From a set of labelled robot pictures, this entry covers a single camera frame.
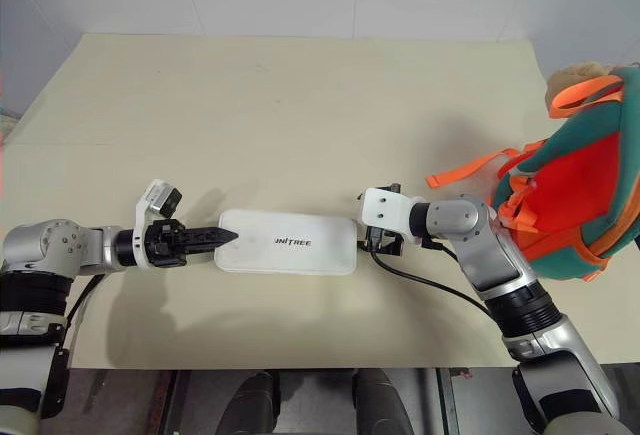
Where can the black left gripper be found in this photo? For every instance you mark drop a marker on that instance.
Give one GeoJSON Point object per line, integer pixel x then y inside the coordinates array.
{"type": "Point", "coordinates": [162, 245]}

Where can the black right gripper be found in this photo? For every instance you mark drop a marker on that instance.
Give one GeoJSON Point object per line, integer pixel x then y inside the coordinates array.
{"type": "Point", "coordinates": [376, 231]}

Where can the white Unitree box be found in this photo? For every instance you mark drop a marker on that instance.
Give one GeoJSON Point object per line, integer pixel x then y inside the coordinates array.
{"type": "Point", "coordinates": [295, 242]}

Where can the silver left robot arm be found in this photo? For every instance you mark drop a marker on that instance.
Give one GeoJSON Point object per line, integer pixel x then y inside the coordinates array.
{"type": "Point", "coordinates": [45, 250]}

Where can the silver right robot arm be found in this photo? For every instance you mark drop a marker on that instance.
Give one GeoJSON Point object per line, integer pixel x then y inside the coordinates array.
{"type": "Point", "coordinates": [505, 265]}

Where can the orange and teal backpack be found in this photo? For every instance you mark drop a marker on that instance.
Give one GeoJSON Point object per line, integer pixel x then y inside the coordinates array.
{"type": "Point", "coordinates": [575, 190]}

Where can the dark rounded shape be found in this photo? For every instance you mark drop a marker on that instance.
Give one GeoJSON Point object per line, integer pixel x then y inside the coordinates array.
{"type": "Point", "coordinates": [380, 402]}
{"type": "Point", "coordinates": [250, 402]}

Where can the beige plush lump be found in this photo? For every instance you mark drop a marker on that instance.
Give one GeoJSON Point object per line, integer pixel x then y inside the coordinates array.
{"type": "Point", "coordinates": [570, 80]}

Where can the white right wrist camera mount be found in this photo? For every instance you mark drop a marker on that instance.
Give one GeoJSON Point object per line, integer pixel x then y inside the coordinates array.
{"type": "Point", "coordinates": [387, 207]}

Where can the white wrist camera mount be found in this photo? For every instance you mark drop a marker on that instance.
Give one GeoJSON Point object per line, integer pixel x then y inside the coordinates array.
{"type": "Point", "coordinates": [159, 199]}
{"type": "Point", "coordinates": [387, 207]}

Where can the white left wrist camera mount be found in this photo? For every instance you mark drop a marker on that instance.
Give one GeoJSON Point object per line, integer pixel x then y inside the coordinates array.
{"type": "Point", "coordinates": [159, 199]}

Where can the grey metal frame bar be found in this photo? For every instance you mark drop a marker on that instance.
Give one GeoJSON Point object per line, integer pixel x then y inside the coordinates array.
{"type": "Point", "coordinates": [447, 400]}

